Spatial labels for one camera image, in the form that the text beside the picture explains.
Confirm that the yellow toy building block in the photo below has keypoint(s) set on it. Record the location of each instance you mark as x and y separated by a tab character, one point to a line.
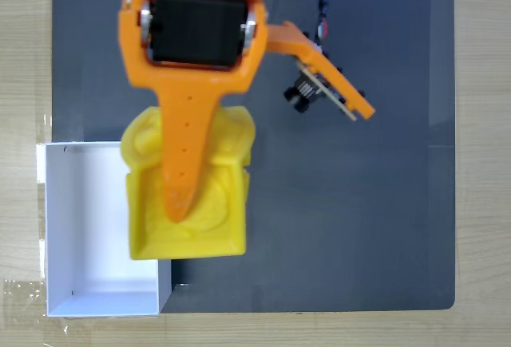
223	235

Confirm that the white open cardboard box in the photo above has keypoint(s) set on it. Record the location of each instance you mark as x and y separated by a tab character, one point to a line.
88	223

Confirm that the clear adhesive tape strip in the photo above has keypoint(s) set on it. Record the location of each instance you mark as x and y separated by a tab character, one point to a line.
22	295
40	163

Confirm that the dark grey table mat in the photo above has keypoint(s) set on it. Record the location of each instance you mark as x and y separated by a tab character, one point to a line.
359	203

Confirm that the small black camera module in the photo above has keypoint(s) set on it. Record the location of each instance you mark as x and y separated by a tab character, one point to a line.
300	91

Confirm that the orange camera mount bracket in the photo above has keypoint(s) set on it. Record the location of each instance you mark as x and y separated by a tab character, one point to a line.
319	60

